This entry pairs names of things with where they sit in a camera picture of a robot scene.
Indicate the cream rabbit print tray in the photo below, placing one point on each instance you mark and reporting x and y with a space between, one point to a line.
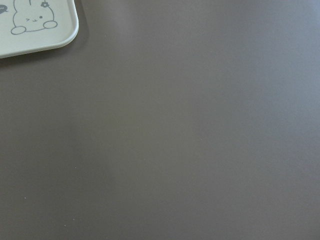
30 26

